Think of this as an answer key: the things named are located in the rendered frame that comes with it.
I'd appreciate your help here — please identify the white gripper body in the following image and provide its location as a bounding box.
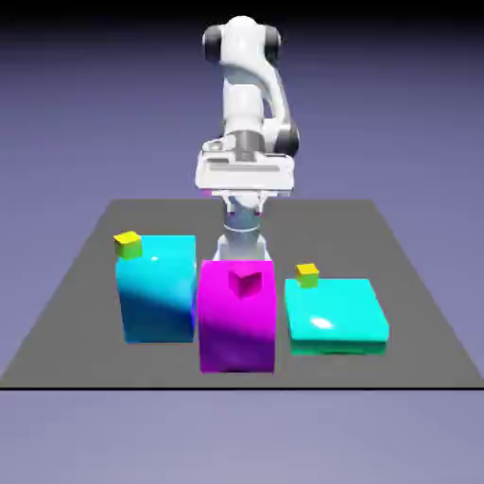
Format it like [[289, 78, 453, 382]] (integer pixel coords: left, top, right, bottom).
[[194, 149, 296, 199]]

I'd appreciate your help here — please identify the small magenta cube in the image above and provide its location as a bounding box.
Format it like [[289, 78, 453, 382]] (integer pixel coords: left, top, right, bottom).
[[227, 269, 263, 301]]

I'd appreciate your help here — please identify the small yellow cube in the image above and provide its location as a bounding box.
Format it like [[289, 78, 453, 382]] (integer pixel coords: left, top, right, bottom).
[[112, 230, 144, 261], [295, 263, 320, 289]]

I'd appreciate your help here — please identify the large magenta box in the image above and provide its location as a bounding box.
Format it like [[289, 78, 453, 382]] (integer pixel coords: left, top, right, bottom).
[[197, 259, 277, 374]]

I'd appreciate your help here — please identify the large flat cyan box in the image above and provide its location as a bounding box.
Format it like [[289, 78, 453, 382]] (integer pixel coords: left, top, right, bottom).
[[284, 278, 390, 356]]

